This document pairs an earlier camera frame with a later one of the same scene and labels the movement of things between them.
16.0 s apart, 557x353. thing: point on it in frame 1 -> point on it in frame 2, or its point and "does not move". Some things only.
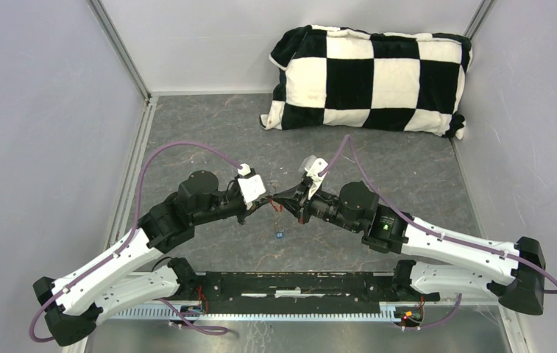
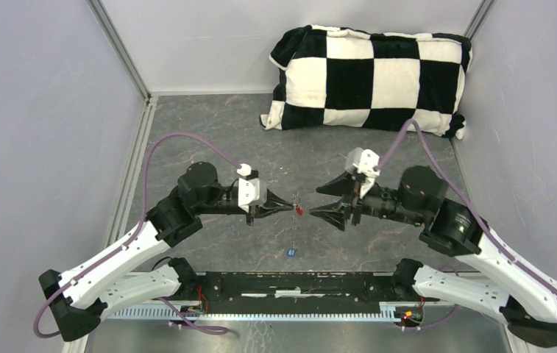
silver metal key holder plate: (276, 218) -> (296, 198)
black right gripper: (296, 199) -> (347, 184)
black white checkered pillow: (326, 76) does not move
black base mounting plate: (246, 292) does not move
